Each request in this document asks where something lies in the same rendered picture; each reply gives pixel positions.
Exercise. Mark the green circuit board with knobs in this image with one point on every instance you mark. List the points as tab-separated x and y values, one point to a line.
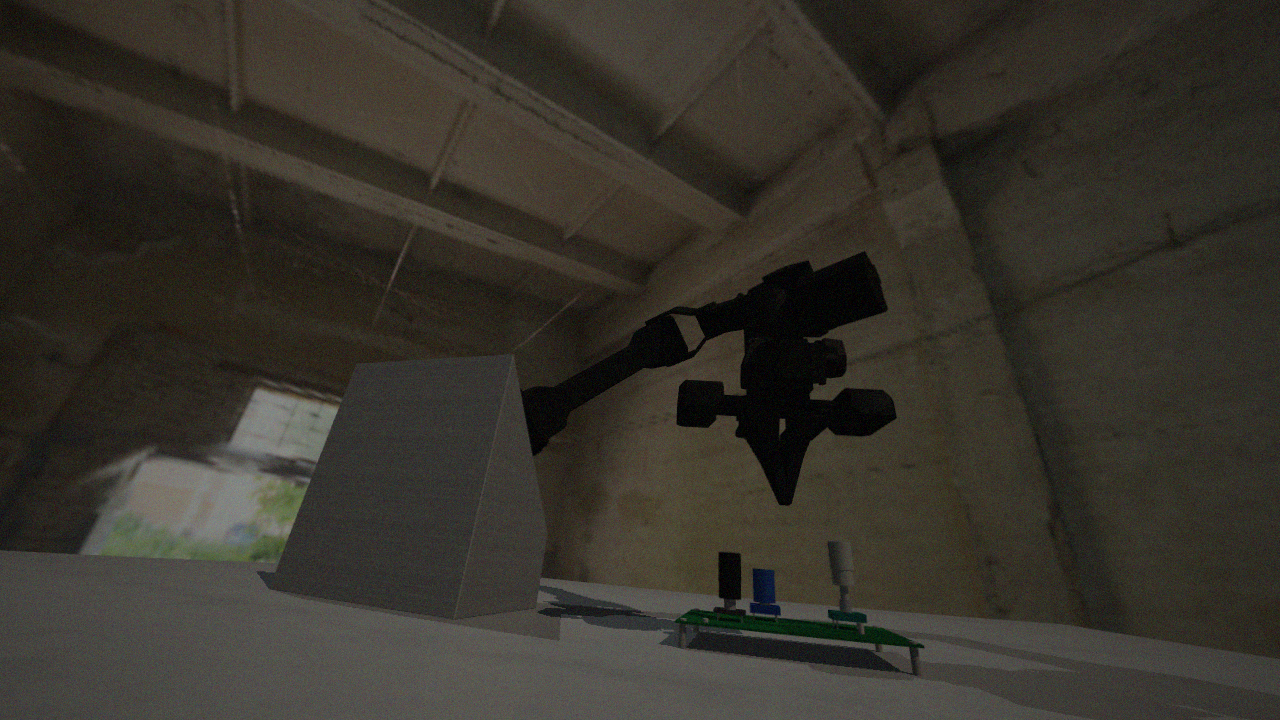
841	565

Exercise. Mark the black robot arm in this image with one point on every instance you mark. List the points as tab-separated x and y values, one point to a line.
791	297

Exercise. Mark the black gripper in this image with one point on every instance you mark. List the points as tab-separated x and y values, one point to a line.
854	412

